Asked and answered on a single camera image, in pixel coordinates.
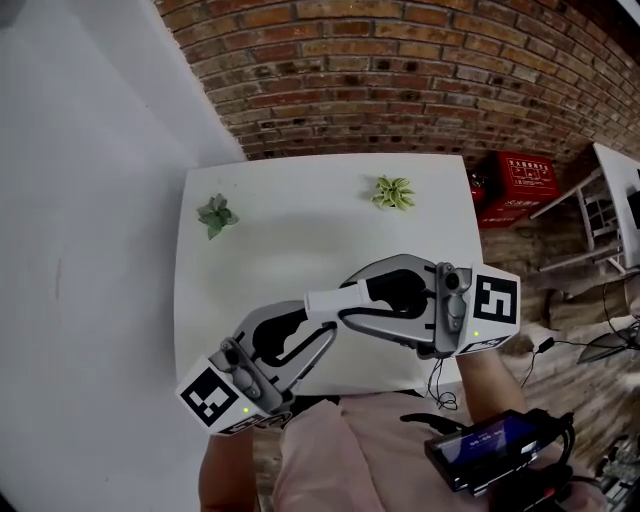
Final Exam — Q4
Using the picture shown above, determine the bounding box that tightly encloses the red fire equipment box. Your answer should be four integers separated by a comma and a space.
477, 149, 562, 230

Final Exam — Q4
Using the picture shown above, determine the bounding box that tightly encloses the person's right forearm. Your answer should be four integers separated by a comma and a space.
453, 349, 532, 430

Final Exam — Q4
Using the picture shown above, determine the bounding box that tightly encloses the person's left forearm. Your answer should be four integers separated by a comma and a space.
198, 427, 281, 512

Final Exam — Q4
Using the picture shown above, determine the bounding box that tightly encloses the dark green potted plant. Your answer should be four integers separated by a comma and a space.
195, 193, 240, 242

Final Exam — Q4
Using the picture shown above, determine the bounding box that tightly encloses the black floor cable with plug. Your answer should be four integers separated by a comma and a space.
518, 279, 640, 392

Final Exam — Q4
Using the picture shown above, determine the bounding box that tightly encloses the person's pink shirt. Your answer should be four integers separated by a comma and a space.
272, 390, 609, 512

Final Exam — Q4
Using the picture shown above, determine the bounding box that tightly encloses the black device with screen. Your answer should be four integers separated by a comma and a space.
423, 408, 577, 497

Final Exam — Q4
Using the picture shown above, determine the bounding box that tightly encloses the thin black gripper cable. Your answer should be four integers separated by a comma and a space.
425, 355, 459, 412

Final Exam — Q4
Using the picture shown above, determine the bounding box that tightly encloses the yellow-green potted plant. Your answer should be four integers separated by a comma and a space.
369, 174, 417, 212

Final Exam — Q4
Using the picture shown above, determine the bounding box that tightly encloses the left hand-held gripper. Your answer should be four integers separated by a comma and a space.
174, 302, 339, 437

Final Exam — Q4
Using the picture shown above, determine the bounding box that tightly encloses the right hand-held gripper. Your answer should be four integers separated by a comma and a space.
337, 253, 522, 360

